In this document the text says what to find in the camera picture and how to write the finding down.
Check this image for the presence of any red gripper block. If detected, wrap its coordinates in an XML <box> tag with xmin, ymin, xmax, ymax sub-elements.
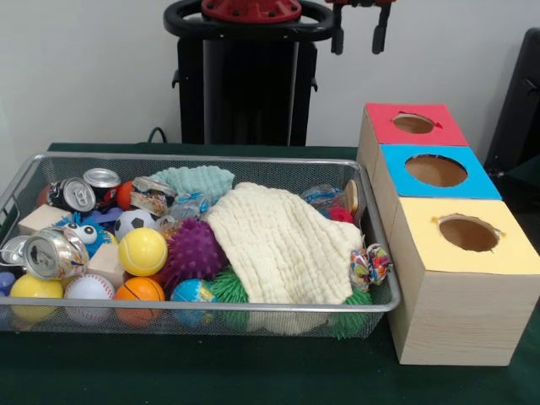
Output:
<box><xmin>326</xmin><ymin>0</ymin><xmax>397</xmax><ymax>55</ymax></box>

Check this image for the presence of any cream muslin cloth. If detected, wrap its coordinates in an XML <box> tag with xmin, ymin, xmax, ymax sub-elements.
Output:
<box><xmin>205</xmin><ymin>181</ymin><xmax>365</xmax><ymax>306</ymax></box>

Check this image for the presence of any wooden box with three holes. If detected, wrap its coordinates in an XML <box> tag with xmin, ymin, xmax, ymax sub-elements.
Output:
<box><xmin>357</xmin><ymin>103</ymin><xmax>540</xmax><ymax>367</ymax></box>

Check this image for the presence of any shallow clear mesh bin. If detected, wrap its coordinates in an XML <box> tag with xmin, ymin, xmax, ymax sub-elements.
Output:
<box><xmin>0</xmin><ymin>152</ymin><xmax>402</xmax><ymax>338</ymax></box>

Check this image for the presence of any black chair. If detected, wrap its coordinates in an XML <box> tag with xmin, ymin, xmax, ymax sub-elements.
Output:
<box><xmin>485</xmin><ymin>28</ymin><xmax>540</xmax><ymax>182</ymax></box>

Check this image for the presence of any mint green cloth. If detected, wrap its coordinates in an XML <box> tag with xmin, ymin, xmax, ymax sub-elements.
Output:
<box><xmin>152</xmin><ymin>165</ymin><xmax>235</xmax><ymax>206</ymax></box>

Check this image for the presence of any purple spiky ball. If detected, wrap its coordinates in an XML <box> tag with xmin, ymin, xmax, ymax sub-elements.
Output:
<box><xmin>160</xmin><ymin>218</ymin><xmax>227</xmax><ymax>288</ymax></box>

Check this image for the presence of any small soccer ball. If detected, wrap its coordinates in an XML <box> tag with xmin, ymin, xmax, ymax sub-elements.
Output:
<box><xmin>114</xmin><ymin>209</ymin><xmax>157</xmax><ymax>241</ymax></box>

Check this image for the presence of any yellow tennis ball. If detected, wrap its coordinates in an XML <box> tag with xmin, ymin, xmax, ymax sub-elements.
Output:
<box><xmin>118</xmin><ymin>228</ymin><xmax>169</xmax><ymax>277</ymax></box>

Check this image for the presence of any blue globe ball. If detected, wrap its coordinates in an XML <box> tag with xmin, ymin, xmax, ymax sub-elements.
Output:
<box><xmin>170</xmin><ymin>279</ymin><xmax>218</xmax><ymax>328</ymax></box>

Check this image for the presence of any black soda can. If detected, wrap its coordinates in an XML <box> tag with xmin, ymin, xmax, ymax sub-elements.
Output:
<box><xmin>46</xmin><ymin>177</ymin><xmax>96</xmax><ymax>213</ymax></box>

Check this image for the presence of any orange basketball toy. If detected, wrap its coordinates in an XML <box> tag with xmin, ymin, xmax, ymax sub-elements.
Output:
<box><xmin>114</xmin><ymin>277</ymin><xmax>166</xmax><ymax>328</ymax></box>

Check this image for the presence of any white baseball toy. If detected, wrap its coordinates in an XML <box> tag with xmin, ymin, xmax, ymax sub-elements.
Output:
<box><xmin>64</xmin><ymin>274</ymin><xmax>116</xmax><ymax>326</ymax></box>

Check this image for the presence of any crushed silver can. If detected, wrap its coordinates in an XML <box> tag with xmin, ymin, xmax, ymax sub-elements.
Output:
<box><xmin>21</xmin><ymin>228</ymin><xmax>89</xmax><ymax>281</ymax></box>

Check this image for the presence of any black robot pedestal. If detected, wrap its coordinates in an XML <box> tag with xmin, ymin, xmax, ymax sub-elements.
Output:
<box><xmin>165</xmin><ymin>0</ymin><xmax>338</xmax><ymax>146</ymax></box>

